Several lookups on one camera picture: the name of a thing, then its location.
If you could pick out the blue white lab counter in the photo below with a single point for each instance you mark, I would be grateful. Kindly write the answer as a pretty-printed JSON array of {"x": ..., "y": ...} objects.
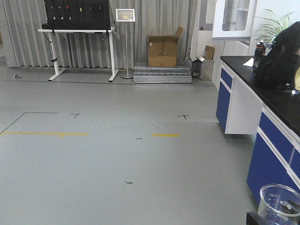
[{"x": 244, "y": 107}]

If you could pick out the small cardboard box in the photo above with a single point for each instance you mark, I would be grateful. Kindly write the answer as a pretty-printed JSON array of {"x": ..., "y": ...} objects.
[{"x": 209, "y": 52}]

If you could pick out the dark water bottle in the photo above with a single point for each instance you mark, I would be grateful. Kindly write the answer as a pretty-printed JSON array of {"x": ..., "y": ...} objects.
[{"x": 259, "y": 52}]

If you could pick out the large cardboard box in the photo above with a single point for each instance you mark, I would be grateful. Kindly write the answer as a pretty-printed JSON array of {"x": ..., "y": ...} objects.
[{"x": 162, "y": 50}]

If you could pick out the grey curtain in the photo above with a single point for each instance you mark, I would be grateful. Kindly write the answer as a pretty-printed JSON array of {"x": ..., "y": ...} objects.
[{"x": 25, "y": 46}]

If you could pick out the green potted plant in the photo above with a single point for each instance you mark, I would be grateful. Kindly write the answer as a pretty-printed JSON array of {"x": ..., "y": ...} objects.
[{"x": 272, "y": 25}]

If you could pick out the black pegboard panel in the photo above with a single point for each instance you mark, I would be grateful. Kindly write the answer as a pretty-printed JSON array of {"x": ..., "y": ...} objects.
[{"x": 77, "y": 15}]

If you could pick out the white fume hood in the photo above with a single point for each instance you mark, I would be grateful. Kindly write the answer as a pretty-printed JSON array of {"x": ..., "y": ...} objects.
[{"x": 233, "y": 20}]

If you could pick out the white paper on counter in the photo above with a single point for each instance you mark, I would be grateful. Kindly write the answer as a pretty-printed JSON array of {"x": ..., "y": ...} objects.
[{"x": 249, "y": 63}]

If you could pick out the white standing desk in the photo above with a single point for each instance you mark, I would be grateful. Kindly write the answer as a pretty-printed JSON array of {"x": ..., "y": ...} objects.
[{"x": 82, "y": 47}]

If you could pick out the clear glass beaker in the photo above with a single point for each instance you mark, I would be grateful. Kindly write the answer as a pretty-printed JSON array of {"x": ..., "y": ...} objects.
[{"x": 279, "y": 205}]

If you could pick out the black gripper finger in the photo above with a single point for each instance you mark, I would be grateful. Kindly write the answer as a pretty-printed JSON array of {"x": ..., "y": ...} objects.
[{"x": 252, "y": 218}]

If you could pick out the metal grate steps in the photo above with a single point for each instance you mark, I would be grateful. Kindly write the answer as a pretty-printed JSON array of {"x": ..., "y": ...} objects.
[{"x": 178, "y": 76}]

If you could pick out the sign stand with picture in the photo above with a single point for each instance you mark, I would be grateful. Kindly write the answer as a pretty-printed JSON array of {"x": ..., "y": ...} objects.
[{"x": 126, "y": 15}]

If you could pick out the person with black hair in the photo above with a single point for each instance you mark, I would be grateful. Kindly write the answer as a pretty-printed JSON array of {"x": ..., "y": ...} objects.
[{"x": 278, "y": 68}]

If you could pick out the steel waste bin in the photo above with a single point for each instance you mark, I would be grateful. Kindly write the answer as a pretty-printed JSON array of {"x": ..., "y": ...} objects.
[{"x": 202, "y": 68}]

